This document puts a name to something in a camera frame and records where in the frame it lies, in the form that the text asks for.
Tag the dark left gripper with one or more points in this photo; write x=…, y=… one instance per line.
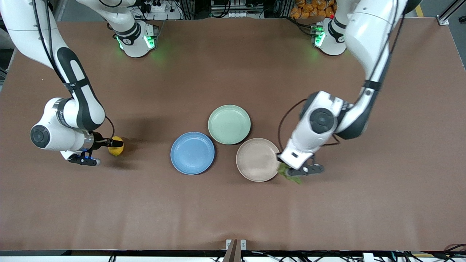
x=279, y=159

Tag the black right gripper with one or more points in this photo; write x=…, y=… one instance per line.
x=98, y=141

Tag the green lettuce leaf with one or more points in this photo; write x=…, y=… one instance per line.
x=292, y=178

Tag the yellow lemon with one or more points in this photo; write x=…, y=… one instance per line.
x=117, y=151

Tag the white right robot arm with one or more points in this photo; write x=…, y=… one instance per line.
x=22, y=29

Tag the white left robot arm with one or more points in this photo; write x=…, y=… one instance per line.
x=367, y=32

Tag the beige plate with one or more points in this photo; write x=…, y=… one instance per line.
x=257, y=160

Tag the pale green plate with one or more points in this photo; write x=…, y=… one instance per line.
x=229, y=124

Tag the blue plate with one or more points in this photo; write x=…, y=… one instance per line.
x=193, y=153

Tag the bag of orange items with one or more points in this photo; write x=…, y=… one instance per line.
x=311, y=9

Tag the long white power strip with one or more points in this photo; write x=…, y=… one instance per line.
x=233, y=14

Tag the aluminium profile bar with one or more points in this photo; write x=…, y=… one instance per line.
x=449, y=11

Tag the white metal bracket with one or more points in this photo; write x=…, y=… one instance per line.
x=228, y=244

